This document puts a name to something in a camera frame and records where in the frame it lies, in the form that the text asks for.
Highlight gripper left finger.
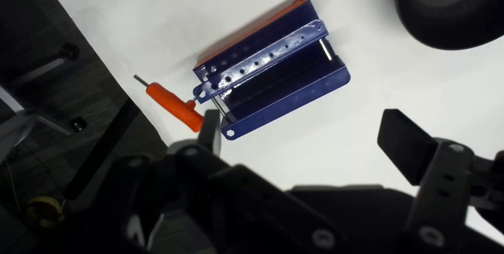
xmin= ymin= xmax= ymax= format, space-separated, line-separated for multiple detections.
xmin=106 ymin=109 xmax=348 ymax=254

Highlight blue and orange tool holder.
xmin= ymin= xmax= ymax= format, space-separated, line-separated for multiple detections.
xmin=192 ymin=0 xmax=351 ymax=141

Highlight office chair base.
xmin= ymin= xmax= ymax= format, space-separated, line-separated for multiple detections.
xmin=0 ymin=43 xmax=88 ymax=161

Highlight black bowl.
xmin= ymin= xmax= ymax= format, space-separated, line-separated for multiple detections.
xmin=395 ymin=0 xmax=504 ymax=51

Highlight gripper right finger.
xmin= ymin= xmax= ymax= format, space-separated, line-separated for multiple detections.
xmin=377 ymin=109 xmax=504 ymax=254

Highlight orange-handled hex key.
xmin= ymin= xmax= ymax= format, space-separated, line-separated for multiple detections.
xmin=133 ymin=74 xmax=205 ymax=133

